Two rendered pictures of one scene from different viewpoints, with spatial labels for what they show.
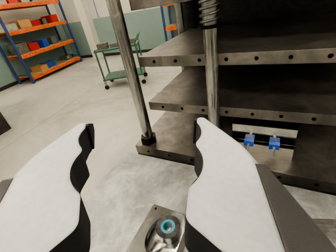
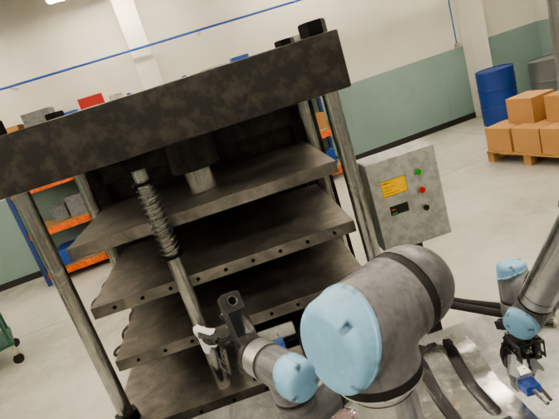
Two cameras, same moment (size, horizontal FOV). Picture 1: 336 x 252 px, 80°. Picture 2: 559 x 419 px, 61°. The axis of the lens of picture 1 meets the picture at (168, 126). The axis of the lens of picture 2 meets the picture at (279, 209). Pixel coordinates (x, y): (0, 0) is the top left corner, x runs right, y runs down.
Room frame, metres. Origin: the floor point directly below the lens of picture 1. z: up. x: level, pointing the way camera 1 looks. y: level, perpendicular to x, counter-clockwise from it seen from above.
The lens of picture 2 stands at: (-0.86, 0.38, 1.95)
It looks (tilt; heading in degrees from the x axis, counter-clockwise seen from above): 16 degrees down; 326
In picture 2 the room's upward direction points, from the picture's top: 18 degrees counter-clockwise
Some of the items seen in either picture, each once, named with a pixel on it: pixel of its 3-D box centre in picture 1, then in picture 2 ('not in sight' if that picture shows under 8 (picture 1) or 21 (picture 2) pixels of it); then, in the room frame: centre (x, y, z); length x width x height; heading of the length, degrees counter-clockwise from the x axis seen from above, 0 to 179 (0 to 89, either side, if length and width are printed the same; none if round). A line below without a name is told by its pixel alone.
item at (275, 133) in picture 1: (265, 115); (261, 320); (0.94, -0.55, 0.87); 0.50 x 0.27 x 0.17; 149
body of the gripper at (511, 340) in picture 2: not in sight; (521, 335); (-0.25, -0.66, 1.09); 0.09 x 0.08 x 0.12; 149
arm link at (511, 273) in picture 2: not in sight; (513, 281); (-0.25, -0.67, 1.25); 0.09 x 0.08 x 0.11; 179
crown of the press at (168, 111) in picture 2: not in sight; (187, 144); (1.04, -0.55, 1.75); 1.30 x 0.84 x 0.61; 59
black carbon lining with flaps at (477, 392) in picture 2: not in sight; (447, 377); (-0.03, -0.58, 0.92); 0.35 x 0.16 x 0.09; 149
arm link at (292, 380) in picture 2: not in sight; (286, 373); (-0.20, 0.03, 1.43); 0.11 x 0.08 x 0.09; 178
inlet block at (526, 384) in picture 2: not in sight; (531, 388); (-0.26, -0.64, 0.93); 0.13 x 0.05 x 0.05; 149
